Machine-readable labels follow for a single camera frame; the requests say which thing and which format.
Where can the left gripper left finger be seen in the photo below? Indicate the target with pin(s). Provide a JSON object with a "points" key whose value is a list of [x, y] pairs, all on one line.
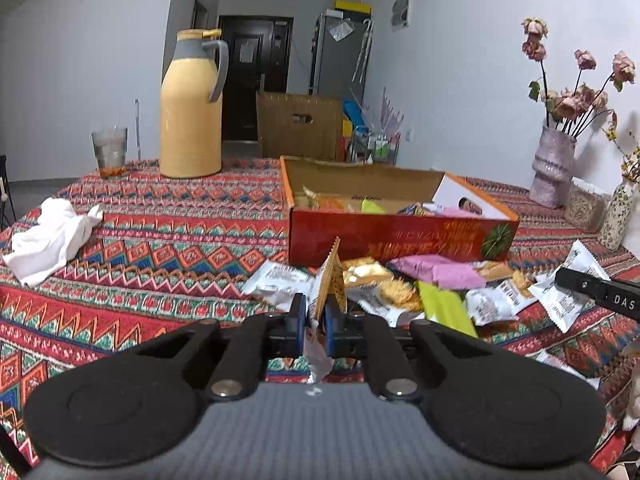
{"points": [[260, 339]]}

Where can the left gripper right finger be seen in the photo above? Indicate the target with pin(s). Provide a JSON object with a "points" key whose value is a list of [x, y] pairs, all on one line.
{"points": [[369, 339]]}

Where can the small orange cracker packet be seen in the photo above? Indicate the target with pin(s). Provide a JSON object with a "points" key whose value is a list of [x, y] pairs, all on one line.
{"points": [[326, 290]]}

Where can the white snack packet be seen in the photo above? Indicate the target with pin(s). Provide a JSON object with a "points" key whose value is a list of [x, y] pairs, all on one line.
{"points": [[276, 284]]}

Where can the pink snack packet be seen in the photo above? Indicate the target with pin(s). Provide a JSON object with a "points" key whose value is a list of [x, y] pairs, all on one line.
{"points": [[440, 271]]}

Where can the large orange snack bag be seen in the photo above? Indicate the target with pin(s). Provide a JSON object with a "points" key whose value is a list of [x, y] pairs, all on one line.
{"points": [[331, 202]]}

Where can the lime green snack packet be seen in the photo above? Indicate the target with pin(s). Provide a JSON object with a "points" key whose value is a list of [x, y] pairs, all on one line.
{"points": [[371, 207]]}

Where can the blue orange snack bag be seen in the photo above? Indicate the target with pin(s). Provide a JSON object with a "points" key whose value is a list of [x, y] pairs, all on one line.
{"points": [[422, 209]]}

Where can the floral slim vase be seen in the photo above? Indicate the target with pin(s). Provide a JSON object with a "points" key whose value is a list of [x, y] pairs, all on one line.
{"points": [[618, 214]]}

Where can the woven tissue box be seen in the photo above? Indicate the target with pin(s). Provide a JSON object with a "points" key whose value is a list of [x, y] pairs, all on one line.
{"points": [[586, 205]]}

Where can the patterned red tablecloth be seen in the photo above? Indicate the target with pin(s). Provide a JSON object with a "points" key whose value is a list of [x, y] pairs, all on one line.
{"points": [[169, 253]]}

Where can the red cardboard snack box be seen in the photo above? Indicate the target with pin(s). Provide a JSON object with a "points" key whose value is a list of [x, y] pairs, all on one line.
{"points": [[472, 227]]}

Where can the pink ceramic vase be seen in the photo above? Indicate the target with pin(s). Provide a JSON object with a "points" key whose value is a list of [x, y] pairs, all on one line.
{"points": [[553, 167]]}

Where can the dried pink roses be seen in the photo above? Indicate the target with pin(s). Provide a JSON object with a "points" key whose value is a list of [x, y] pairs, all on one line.
{"points": [[578, 106]]}

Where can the white crumpled cloth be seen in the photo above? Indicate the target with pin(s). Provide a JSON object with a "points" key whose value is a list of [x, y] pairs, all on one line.
{"points": [[48, 246]]}

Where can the glass cup with drink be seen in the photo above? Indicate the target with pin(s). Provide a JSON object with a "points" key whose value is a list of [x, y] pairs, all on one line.
{"points": [[110, 148]]}

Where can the yellow thermos jug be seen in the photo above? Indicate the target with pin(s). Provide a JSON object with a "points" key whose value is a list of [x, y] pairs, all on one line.
{"points": [[191, 105]]}

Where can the dark entrance door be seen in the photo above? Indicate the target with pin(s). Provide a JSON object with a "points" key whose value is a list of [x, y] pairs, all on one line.
{"points": [[260, 49]]}

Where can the black folding chair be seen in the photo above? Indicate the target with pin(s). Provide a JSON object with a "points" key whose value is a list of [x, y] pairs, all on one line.
{"points": [[7, 210]]}

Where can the grey refrigerator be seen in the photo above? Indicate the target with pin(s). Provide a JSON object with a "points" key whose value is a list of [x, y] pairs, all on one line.
{"points": [[338, 56]]}

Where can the yellow box on fridge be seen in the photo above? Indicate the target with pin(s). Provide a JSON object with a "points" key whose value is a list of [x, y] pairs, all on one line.
{"points": [[352, 6]]}

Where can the wire storage cart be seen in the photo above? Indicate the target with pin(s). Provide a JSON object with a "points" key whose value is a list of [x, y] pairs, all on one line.
{"points": [[370, 148]]}

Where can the white wall panel box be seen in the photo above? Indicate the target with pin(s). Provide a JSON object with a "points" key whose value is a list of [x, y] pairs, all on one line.
{"points": [[401, 14]]}

